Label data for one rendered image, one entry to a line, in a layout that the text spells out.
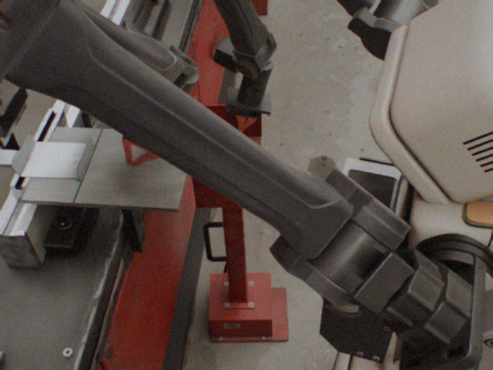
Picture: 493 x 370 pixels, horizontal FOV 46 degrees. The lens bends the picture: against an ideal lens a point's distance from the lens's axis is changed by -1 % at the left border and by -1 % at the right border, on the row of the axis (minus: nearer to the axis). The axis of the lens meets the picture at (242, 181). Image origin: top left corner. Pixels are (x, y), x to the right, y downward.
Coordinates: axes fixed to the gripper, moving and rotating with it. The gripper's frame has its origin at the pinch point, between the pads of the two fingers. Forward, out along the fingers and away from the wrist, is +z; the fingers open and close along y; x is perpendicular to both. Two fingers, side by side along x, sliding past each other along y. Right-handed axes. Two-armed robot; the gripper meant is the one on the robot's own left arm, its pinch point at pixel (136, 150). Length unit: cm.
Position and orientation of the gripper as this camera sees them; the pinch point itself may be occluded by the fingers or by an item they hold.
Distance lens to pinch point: 98.3
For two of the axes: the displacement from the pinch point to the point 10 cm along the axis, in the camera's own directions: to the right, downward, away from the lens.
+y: -1.2, 7.3, -6.8
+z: -4.6, 5.6, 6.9
